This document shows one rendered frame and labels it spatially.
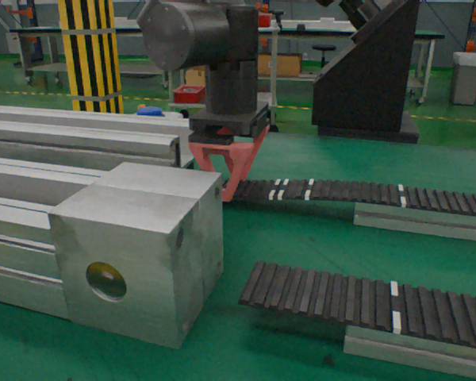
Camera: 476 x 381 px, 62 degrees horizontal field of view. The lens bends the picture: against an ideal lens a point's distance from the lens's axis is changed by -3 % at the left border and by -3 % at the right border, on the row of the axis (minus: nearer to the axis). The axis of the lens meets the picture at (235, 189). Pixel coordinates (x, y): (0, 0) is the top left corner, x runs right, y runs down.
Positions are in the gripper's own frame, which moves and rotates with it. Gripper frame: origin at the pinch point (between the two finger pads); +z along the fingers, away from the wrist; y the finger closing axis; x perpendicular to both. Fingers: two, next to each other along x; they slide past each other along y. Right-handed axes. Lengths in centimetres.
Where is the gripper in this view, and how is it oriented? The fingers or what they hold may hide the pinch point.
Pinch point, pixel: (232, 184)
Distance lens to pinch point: 48.8
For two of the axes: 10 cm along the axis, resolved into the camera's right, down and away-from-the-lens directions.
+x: 9.6, 1.1, -2.6
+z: 0.0, 9.1, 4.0
